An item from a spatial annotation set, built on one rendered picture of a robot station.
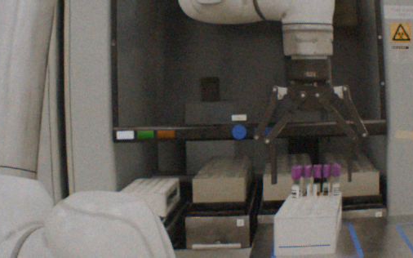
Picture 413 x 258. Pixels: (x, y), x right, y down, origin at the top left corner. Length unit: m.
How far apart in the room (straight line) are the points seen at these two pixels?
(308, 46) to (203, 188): 0.61
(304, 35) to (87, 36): 0.69
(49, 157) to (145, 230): 1.16
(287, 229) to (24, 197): 0.50
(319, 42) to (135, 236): 0.69
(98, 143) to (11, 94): 0.99
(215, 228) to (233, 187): 0.11
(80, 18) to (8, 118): 1.01
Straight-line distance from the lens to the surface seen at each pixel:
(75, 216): 1.08
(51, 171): 2.23
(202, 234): 2.10
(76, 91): 2.20
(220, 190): 2.16
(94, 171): 2.20
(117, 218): 1.07
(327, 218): 1.52
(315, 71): 1.66
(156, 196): 2.04
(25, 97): 1.23
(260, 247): 1.62
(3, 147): 1.21
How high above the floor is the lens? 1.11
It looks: 3 degrees down
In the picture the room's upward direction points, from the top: 2 degrees counter-clockwise
